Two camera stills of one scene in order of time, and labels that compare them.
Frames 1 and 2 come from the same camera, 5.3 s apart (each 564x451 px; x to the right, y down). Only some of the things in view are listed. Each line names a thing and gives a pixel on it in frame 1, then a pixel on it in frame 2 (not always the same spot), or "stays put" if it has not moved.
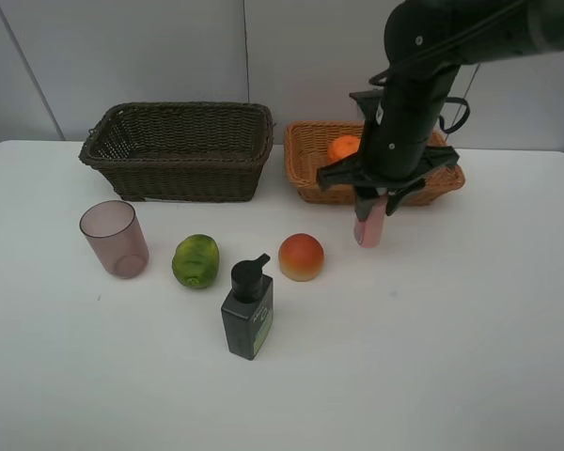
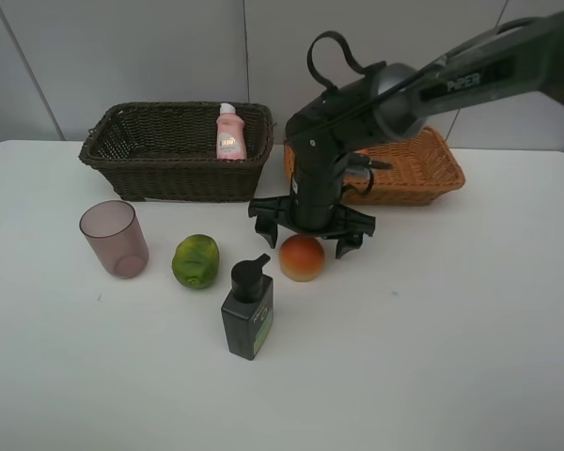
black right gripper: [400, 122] -> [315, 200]
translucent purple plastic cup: [116, 234] stays put
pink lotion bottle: [368, 232] -> [230, 133]
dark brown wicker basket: [181, 150] stays put
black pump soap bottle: [249, 310] stays put
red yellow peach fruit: [301, 256] stays put
